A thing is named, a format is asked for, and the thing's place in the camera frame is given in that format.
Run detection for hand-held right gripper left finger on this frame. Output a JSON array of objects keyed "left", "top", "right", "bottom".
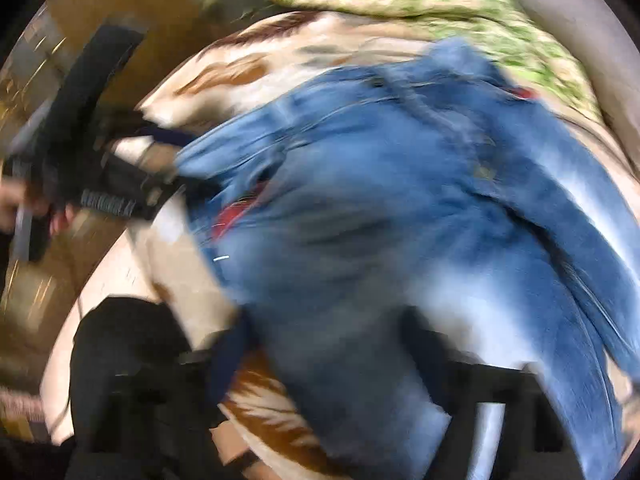
[{"left": 115, "top": 317, "right": 253, "bottom": 480}]

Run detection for person's left hand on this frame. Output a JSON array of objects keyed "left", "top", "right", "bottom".
[{"left": 0, "top": 177, "right": 76, "bottom": 243}]

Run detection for brown wooden wardrobe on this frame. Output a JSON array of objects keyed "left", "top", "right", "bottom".
[{"left": 2, "top": 0, "right": 271, "bottom": 171}]

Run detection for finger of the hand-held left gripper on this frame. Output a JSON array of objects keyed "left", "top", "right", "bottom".
[
  {"left": 107, "top": 152, "right": 193, "bottom": 198},
  {"left": 107, "top": 112, "right": 201, "bottom": 148}
]

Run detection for beige leaf-print blanket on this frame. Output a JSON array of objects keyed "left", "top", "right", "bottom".
[{"left": 40, "top": 10, "right": 640, "bottom": 480}]

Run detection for blue denim pants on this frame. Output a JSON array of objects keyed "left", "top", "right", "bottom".
[{"left": 175, "top": 37, "right": 640, "bottom": 480}]

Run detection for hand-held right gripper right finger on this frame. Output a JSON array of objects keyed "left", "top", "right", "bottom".
[{"left": 402, "top": 307, "right": 583, "bottom": 480}]

